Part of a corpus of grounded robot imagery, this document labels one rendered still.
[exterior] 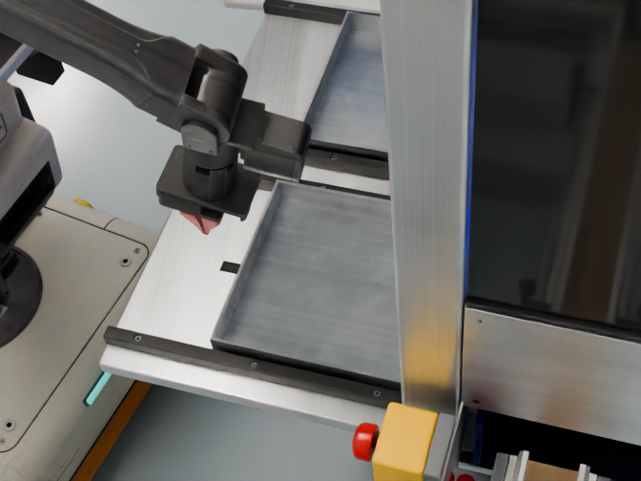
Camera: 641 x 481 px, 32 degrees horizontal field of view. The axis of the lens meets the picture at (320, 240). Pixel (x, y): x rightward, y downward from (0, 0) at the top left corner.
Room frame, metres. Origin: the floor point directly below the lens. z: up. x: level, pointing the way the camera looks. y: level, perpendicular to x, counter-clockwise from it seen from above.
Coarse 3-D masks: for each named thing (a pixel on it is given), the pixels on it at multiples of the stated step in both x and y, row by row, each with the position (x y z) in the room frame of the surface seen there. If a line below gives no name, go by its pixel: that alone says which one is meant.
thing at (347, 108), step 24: (360, 24) 1.27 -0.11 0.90; (336, 48) 1.21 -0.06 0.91; (360, 48) 1.23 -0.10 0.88; (336, 72) 1.19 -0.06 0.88; (360, 72) 1.18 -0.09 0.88; (312, 96) 1.11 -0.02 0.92; (336, 96) 1.14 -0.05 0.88; (360, 96) 1.13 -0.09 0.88; (384, 96) 1.12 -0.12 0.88; (312, 120) 1.10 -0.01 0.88; (336, 120) 1.09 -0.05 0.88; (360, 120) 1.09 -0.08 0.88; (384, 120) 1.08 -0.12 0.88; (312, 144) 1.03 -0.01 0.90; (336, 144) 1.02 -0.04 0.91; (360, 144) 1.04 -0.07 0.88; (384, 144) 1.03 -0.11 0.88
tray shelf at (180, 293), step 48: (288, 0) 1.37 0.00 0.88; (288, 48) 1.26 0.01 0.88; (288, 96) 1.15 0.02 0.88; (384, 192) 0.95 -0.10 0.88; (192, 240) 0.91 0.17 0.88; (240, 240) 0.90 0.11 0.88; (144, 288) 0.85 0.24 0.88; (192, 288) 0.84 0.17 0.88; (192, 336) 0.76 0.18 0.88; (192, 384) 0.69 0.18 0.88; (240, 384) 0.68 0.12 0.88
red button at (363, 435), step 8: (360, 424) 0.54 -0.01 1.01; (368, 424) 0.54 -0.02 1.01; (360, 432) 0.53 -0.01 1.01; (368, 432) 0.53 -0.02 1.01; (376, 432) 0.53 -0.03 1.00; (360, 440) 0.52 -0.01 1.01; (368, 440) 0.52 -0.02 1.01; (376, 440) 0.52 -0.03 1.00; (352, 448) 0.52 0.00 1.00; (360, 448) 0.51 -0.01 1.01; (368, 448) 0.51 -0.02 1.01; (360, 456) 0.51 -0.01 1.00; (368, 456) 0.51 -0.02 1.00
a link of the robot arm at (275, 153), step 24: (192, 120) 0.72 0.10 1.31; (240, 120) 0.75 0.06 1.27; (264, 120) 0.75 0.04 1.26; (288, 120) 0.75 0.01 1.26; (192, 144) 0.73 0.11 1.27; (216, 144) 0.72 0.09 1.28; (240, 144) 0.73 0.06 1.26; (264, 144) 0.73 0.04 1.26; (288, 144) 0.73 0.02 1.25; (264, 168) 0.73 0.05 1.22; (288, 168) 0.72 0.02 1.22
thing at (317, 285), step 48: (288, 192) 0.96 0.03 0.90; (336, 192) 0.93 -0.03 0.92; (288, 240) 0.89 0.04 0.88; (336, 240) 0.88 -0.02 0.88; (384, 240) 0.87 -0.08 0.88; (240, 288) 0.82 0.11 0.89; (288, 288) 0.81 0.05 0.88; (336, 288) 0.80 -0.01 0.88; (384, 288) 0.79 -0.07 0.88; (240, 336) 0.75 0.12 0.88; (288, 336) 0.74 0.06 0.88; (336, 336) 0.73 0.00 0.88; (384, 336) 0.72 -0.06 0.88; (384, 384) 0.64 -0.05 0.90
